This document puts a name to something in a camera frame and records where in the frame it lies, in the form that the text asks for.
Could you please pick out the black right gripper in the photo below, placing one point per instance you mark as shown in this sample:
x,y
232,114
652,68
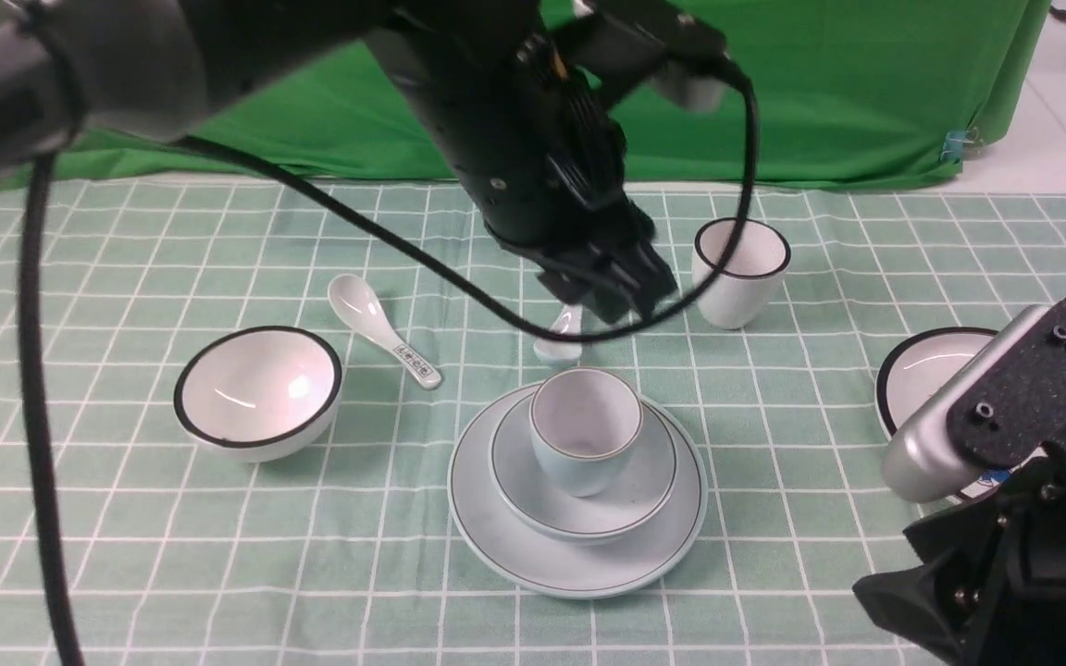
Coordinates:
x,y
990,586

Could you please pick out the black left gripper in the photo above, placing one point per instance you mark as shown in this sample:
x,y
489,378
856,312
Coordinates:
x,y
531,145

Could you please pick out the light blue ceramic cup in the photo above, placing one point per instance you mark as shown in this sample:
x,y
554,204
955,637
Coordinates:
x,y
584,424

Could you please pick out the light blue shallow bowl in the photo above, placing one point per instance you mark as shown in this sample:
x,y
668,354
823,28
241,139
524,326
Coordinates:
x,y
580,500

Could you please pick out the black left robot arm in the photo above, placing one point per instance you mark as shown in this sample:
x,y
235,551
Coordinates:
x,y
156,70

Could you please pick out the white black-rimmed cup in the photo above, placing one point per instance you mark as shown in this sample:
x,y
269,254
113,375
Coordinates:
x,y
749,280

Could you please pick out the cartoon plate black rim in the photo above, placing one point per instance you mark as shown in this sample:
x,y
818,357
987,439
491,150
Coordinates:
x,y
911,397

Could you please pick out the white spoon with print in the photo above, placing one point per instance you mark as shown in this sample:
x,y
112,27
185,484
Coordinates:
x,y
360,309

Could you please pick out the green backdrop cloth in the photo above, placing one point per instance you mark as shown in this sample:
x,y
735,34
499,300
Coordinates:
x,y
850,94

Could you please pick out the large light blue plate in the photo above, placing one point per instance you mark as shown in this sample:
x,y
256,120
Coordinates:
x,y
554,567

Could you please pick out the blue binder clip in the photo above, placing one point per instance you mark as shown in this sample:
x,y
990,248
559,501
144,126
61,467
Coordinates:
x,y
954,147

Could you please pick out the white black-rimmed bowl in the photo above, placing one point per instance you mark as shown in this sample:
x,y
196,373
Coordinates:
x,y
260,394

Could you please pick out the green checkered tablecloth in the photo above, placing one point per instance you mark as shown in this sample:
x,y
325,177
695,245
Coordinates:
x,y
345,553

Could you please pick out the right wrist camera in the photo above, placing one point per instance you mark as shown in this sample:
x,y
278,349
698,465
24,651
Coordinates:
x,y
995,412

